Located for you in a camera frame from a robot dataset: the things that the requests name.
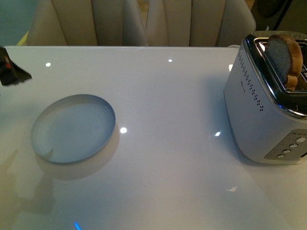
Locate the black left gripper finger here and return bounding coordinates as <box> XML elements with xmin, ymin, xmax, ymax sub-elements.
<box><xmin>0</xmin><ymin>47</ymin><xmax>32</xmax><ymax>86</ymax></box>

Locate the beige chair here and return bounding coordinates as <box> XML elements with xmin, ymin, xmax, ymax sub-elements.
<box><xmin>25</xmin><ymin>0</ymin><xmax>149</xmax><ymax>46</ymax></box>
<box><xmin>146</xmin><ymin>0</ymin><xmax>256</xmax><ymax>47</ymax></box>

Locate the beige chair on left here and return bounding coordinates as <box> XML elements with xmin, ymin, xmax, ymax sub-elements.
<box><xmin>25</xmin><ymin>0</ymin><xmax>149</xmax><ymax>46</ymax></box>

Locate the beige chair in middle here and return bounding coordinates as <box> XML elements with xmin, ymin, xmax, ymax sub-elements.
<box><xmin>146</xmin><ymin>0</ymin><xmax>256</xmax><ymax>47</ymax></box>

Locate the brown bread slice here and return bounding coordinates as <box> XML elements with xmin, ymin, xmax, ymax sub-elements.
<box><xmin>265</xmin><ymin>34</ymin><xmax>303</xmax><ymax>91</ymax></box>

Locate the light blue round plate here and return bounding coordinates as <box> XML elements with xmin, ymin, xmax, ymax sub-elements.
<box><xmin>31</xmin><ymin>94</ymin><xmax>116</xmax><ymax>163</ymax></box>

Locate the white chrome two-slot toaster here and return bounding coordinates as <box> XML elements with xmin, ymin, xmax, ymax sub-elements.
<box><xmin>224</xmin><ymin>35</ymin><xmax>307</xmax><ymax>165</ymax></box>

